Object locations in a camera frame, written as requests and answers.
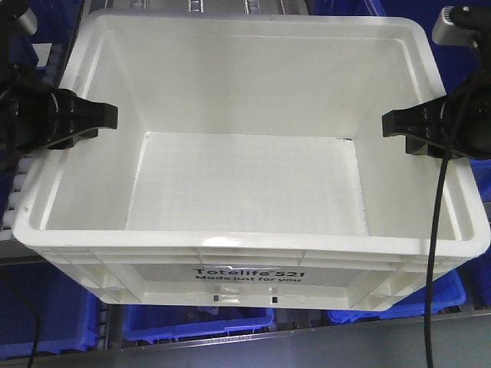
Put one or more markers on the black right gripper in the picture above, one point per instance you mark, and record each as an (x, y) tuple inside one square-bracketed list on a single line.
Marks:
[(462, 126)]

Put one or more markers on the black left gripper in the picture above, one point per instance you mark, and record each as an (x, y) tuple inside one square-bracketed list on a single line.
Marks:
[(32, 113)]

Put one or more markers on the white plastic tote bin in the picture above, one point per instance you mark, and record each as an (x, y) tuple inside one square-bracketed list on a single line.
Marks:
[(248, 167)]

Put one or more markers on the blue bin lower right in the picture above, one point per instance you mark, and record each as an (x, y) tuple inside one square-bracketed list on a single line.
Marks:
[(448, 291)]

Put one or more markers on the blue bin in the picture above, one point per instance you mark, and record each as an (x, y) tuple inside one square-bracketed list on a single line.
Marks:
[(151, 323), (448, 291), (68, 312)]

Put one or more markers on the blue bin lower left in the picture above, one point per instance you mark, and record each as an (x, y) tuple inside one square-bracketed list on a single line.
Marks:
[(68, 312)]

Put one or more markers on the blue bin lower middle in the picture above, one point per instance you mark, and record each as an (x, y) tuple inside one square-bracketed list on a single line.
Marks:
[(151, 323)]

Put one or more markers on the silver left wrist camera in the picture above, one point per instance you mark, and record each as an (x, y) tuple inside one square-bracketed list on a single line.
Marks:
[(24, 22)]

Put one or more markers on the silver front shelf rail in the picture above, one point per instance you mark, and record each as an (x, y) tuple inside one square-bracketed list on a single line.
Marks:
[(458, 340)]

